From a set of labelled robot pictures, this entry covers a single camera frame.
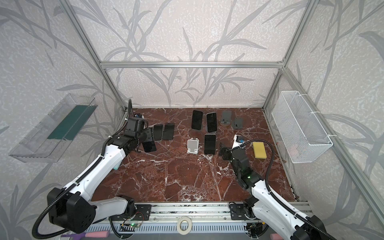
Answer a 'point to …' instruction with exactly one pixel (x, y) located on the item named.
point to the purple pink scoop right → (275, 236)
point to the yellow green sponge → (259, 150)
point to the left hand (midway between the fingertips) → (150, 127)
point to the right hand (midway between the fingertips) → (227, 139)
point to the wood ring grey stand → (226, 117)
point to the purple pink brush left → (81, 235)
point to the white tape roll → (182, 232)
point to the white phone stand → (193, 145)
